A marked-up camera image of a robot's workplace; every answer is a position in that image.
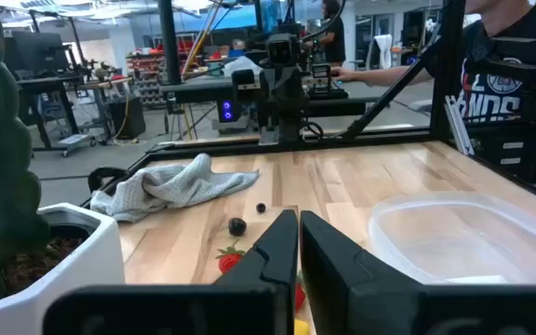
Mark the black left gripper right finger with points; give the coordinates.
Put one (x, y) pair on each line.
(338, 279)

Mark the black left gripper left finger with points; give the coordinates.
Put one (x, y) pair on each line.
(268, 260)

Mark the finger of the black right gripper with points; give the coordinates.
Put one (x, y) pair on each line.
(295, 84)
(273, 84)

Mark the red strawberry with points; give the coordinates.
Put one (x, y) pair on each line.
(228, 261)
(299, 295)

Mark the large dark berry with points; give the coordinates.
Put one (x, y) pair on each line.
(237, 226)

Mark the small blueberry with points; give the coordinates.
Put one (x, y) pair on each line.
(261, 207)

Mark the yellow lemon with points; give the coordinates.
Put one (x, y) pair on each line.
(300, 328)

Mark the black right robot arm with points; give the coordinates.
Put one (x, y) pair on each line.
(279, 125)

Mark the clear plastic tupperware container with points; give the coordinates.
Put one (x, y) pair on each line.
(459, 232)

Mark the white plastic bag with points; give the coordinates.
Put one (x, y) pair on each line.
(242, 66)

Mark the black box with blue lights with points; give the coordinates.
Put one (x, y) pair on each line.
(227, 111)

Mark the gray desk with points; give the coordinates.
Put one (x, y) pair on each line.
(193, 93)

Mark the person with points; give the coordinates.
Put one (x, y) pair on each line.
(335, 42)
(519, 28)

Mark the black pole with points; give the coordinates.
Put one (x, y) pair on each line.
(170, 42)

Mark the white hanging cloth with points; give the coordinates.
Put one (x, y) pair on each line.
(383, 49)

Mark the shelf with red bins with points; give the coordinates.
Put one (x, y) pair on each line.
(147, 70)

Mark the gray cloth towel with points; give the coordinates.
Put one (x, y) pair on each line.
(170, 186)

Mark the black floor box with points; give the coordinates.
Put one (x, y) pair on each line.
(128, 118)

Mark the wooden top workbench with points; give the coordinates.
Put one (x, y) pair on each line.
(105, 84)

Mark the silver aluminium extrusion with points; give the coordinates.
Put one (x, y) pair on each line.
(459, 125)

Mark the black drawer unit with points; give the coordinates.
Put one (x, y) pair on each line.
(491, 158)

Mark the black workstation desk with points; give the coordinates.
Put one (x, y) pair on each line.
(49, 84)

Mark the black computer monitor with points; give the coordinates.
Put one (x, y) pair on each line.
(40, 53)

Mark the black aluminium rig frame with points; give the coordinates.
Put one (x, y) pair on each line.
(447, 70)

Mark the black frame clamp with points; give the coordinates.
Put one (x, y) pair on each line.
(93, 180)

